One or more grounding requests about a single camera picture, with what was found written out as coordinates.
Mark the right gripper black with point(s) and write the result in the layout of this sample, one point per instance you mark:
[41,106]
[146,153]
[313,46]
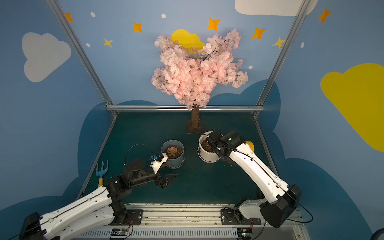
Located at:
[211,139]

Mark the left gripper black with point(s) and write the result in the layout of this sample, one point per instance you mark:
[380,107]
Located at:
[161,180]

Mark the yellow plastic watering can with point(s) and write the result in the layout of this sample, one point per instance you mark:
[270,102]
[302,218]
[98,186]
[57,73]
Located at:
[251,145]

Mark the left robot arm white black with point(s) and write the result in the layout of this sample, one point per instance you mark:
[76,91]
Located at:
[101,207]

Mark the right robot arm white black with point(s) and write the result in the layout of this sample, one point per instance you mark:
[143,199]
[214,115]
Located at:
[280,199]

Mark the pink succulent in blue pot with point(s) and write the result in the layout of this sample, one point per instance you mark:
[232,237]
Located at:
[174,151]

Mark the white round plant pot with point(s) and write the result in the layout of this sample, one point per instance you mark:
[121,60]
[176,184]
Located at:
[204,136]

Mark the white saucer under white pot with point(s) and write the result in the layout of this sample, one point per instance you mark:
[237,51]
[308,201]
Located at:
[207,157]

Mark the blue-grey faceted plant pot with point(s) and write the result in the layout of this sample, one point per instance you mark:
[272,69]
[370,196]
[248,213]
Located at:
[174,163]

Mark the artificial pink blossom tree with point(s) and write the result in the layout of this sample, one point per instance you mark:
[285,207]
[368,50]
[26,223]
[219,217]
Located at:
[191,75]

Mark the blue yellow garden hand rake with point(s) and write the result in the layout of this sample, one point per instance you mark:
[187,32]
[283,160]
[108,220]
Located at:
[100,173]

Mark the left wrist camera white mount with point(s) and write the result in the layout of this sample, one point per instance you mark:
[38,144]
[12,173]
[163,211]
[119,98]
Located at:
[157,162]

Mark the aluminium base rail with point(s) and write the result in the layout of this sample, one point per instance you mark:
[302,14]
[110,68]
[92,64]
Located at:
[195,222]

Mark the right aluminium frame post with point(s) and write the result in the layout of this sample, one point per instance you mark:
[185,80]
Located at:
[303,11]

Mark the aluminium frame post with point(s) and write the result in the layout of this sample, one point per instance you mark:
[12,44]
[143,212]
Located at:
[65,24]
[303,11]

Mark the aluminium frame back bar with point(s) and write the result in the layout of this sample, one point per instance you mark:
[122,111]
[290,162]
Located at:
[183,108]

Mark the left aluminium frame post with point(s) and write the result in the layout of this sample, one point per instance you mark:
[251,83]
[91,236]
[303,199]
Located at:
[65,24]

